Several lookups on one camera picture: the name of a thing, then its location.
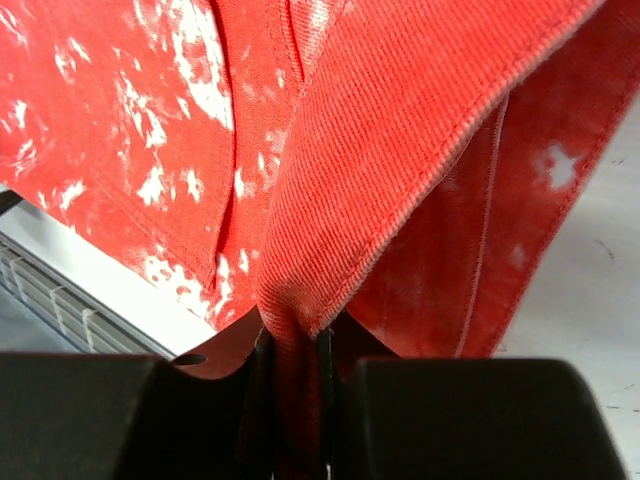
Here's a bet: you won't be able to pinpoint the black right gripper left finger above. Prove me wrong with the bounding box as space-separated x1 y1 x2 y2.
1 310 272 479

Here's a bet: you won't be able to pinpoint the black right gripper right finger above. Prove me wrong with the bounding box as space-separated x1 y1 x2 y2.
317 313 626 479

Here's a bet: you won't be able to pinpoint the red white tie-dye trousers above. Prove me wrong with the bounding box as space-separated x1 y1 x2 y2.
1 1 639 479

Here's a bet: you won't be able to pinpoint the aluminium table edge rail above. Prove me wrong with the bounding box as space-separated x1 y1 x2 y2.
1 234 174 359

